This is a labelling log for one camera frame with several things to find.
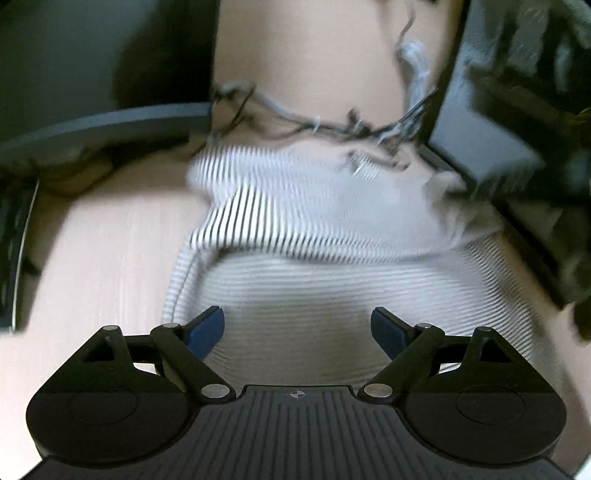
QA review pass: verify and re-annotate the striped knit garment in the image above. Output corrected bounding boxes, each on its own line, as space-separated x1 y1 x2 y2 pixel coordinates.
162 147 565 388

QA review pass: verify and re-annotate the black computer monitor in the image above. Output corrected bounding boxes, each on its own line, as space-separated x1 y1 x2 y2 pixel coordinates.
1 102 212 164

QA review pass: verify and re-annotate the black keyboard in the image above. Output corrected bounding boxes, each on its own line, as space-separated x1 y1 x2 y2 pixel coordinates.
1 176 39 332

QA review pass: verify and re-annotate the black cable bundle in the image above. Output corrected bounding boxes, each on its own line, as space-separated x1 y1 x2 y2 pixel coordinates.
209 80 440 172

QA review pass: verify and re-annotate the white power cable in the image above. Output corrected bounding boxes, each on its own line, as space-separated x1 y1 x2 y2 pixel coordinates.
396 38 440 107

